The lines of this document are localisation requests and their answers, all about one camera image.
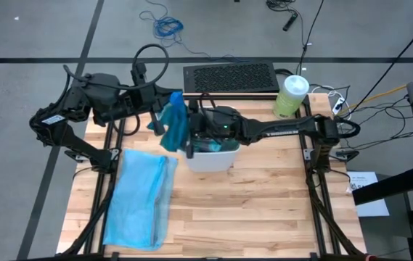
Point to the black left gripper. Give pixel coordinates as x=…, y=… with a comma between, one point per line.
x=141, y=101

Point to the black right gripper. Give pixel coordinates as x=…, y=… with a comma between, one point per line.
x=217, y=123

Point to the teal trash bag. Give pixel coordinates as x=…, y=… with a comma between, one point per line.
x=175, y=127

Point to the white plastic trash bin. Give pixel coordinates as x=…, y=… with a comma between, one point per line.
x=211, y=163

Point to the light blue trash bag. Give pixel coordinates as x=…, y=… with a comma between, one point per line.
x=137, y=203

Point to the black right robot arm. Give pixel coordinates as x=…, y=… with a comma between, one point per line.
x=282, y=127

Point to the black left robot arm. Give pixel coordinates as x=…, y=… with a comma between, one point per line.
x=57, y=134

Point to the green disinfecting wipes canister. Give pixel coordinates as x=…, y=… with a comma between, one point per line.
x=289, y=98

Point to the white power strip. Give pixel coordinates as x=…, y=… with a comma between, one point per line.
x=338, y=106

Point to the white paper sheet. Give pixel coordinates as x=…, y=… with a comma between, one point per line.
x=373, y=209

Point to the black bar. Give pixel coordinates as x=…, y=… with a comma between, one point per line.
x=391, y=186

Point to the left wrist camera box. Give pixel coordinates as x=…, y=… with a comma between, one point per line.
x=139, y=72

